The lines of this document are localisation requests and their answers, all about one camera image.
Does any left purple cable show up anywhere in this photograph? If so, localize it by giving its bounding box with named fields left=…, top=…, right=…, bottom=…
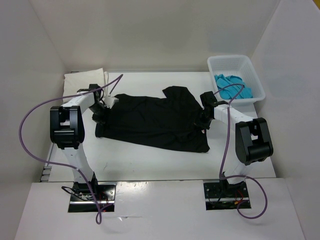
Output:
left=18, top=73, right=124, bottom=225

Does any white plastic basket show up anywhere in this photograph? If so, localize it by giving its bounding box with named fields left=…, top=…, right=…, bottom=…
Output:
left=207, top=55, right=266, bottom=106

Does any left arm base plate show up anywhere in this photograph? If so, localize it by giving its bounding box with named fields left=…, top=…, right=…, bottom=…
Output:
left=61, top=182, right=117, bottom=213

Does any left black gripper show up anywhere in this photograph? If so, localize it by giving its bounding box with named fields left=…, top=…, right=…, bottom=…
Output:
left=88, top=102, right=113, bottom=129

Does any cyan t shirt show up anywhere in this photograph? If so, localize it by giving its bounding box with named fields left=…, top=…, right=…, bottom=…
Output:
left=214, top=74, right=253, bottom=100

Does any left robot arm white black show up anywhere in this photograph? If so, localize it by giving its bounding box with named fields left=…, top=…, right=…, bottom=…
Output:
left=49, top=83, right=107, bottom=200

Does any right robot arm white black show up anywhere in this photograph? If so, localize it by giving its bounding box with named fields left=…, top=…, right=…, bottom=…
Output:
left=195, top=91, right=274, bottom=197

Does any white t shirt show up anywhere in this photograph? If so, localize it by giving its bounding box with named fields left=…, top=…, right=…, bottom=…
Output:
left=63, top=68, right=109, bottom=97

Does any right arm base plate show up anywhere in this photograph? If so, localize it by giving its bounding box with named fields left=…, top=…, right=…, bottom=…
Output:
left=203, top=180, right=251, bottom=211

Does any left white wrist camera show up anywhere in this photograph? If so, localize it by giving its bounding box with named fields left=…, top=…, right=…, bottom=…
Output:
left=103, top=96, right=119, bottom=109

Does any black t shirt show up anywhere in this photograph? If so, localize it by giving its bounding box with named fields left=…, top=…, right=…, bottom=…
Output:
left=95, top=86, right=210, bottom=153

